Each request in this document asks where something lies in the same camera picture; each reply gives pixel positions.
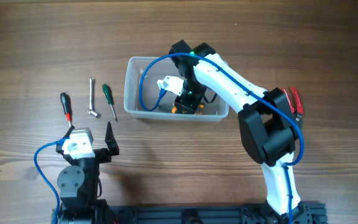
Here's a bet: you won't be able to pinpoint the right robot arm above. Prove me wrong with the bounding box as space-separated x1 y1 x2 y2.
168 40 328 223

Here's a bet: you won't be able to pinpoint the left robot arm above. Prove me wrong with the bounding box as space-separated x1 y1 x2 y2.
51 123 119 223

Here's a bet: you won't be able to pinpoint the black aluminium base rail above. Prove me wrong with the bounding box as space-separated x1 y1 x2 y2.
111 202 328 224

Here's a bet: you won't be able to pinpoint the black red-collar screwdriver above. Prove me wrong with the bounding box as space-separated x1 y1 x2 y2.
60 92 72 127

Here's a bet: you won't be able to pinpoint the clear plastic container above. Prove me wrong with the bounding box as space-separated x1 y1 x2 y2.
124 57 229 122

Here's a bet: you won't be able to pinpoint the red handle pliers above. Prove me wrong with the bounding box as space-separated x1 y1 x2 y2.
281 86 305 125

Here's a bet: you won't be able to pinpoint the orange black needle-nose pliers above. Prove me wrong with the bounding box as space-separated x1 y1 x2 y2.
157 103 205 115

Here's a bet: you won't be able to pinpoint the left blue cable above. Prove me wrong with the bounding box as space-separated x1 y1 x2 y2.
33 139 67 224

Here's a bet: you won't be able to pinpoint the right blue cable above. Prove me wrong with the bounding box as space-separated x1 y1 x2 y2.
138 52 305 224

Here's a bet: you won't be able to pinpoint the green handle screwdriver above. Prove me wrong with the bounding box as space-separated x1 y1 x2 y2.
102 84 117 122

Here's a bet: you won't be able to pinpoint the silver socket wrench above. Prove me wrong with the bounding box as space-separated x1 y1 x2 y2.
88 77 100 118

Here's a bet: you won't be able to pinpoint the blue cable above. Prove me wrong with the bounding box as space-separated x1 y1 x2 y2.
33 139 67 224
138 52 305 224

